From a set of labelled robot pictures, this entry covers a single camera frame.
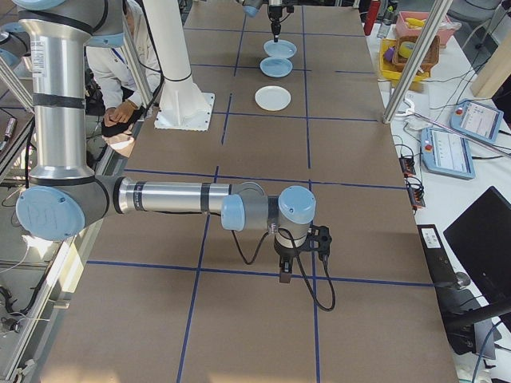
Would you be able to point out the bystander bare hand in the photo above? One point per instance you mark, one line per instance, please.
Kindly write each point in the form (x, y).
(121, 111)

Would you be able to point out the person in white jacket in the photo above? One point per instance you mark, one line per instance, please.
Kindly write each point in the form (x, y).
(113, 77)

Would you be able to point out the light wooden board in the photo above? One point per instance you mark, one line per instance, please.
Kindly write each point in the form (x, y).
(495, 72)

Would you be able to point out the yellow tape roll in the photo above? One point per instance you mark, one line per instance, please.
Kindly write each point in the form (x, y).
(404, 48)

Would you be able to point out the white plastic clamp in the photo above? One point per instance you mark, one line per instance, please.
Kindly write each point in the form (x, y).
(409, 108)

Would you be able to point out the black monitor screen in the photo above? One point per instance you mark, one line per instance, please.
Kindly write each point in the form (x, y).
(483, 239)

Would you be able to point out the brown wicker basket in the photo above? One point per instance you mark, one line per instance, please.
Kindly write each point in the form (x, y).
(429, 60)

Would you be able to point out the thin metal rod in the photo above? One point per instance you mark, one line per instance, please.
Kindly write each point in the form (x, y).
(459, 131)

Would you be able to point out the clear plastic bottle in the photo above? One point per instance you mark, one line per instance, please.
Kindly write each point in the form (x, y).
(385, 23)

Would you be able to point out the black box with white label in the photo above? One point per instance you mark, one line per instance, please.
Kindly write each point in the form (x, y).
(437, 259)

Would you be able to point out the white pedestal column with base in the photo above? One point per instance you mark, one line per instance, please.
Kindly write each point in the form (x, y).
(175, 76)

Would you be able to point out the blue grey teach pendant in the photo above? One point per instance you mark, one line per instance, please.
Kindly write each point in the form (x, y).
(477, 120)
(449, 153)

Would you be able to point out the red cylindrical bottle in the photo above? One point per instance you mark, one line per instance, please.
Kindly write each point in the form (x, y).
(373, 14)

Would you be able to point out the pink plastic bin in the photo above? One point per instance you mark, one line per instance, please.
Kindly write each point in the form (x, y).
(447, 34)

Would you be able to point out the black orange usb hub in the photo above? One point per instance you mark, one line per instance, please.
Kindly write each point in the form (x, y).
(417, 195)
(408, 164)

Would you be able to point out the purple small object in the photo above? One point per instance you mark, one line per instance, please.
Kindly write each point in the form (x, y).
(389, 52)

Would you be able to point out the aluminium extrusion post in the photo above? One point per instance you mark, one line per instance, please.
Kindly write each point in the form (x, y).
(415, 60)

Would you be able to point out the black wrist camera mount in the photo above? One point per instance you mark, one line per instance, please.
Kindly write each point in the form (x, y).
(322, 239)

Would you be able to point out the yellow plastic bin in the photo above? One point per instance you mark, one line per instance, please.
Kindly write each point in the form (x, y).
(386, 68)

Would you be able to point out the light blue round plate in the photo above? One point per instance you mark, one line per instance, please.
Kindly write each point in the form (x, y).
(281, 50)
(275, 68)

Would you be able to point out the white round plate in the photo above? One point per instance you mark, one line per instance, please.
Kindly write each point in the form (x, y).
(273, 98)

